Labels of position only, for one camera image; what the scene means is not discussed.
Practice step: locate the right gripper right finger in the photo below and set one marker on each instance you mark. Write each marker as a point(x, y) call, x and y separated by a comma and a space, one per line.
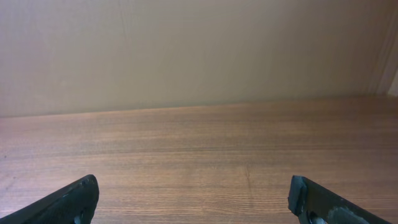
point(312, 203)

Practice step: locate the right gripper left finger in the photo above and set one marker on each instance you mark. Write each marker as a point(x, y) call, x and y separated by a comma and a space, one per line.
point(74, 203)

